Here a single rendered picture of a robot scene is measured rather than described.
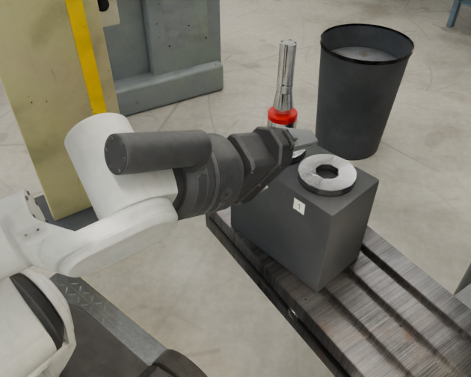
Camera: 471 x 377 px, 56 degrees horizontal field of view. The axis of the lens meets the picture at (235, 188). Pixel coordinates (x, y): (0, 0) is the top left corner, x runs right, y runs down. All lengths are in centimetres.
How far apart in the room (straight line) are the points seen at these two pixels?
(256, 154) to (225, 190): 6
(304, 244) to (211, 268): 130
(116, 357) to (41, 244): 79
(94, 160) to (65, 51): 153
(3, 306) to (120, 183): 32
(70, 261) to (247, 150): 22
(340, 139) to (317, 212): 191
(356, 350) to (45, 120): 160
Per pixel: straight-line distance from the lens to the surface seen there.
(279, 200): 71
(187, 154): 40
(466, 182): 272
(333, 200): 67
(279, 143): 51
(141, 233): 39
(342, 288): 80
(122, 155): 37
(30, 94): 195
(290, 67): 67
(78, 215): 231
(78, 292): 152
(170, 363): 111
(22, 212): 41
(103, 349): 118
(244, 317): 186
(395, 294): 82
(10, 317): 67
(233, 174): 46
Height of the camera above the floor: 157
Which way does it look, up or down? 41 degrees down
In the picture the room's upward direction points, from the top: straight up
